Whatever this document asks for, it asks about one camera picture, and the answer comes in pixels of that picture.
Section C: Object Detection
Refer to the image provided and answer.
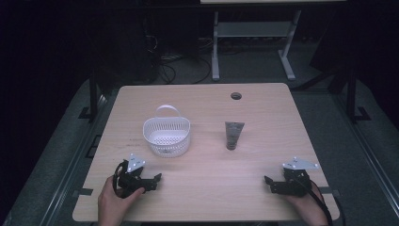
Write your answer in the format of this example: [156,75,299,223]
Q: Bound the black tape strip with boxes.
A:
[72,186,94,199]
[319,186,341,198]

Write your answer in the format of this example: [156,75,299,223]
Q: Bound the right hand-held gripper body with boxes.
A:
[270,156,320,199]

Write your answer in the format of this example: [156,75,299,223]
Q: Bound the person's right hand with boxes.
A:
[284,182,329,226]

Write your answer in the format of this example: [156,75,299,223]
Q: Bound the black metal stand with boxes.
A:
[344,67,373,124]
[78,70,106,123]

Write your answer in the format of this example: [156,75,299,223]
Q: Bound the black floor cables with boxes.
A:
[145,34,214,86]

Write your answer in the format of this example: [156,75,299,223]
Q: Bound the white plastic basket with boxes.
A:
[142,104,192,158]

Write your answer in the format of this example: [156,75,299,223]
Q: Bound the grey squeeze tube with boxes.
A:
[224,121,246,152]

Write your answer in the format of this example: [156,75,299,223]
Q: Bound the person's left hand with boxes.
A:
[97,174,147,226]

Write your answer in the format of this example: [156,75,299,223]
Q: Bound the white metal desk frame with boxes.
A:
[211,9,303,82]

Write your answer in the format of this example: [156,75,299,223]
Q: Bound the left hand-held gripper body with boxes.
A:
[112,153,158,200]

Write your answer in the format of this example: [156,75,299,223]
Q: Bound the aluminium floor rail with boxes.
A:
[39,90,120,226]
[332,92,399,210]

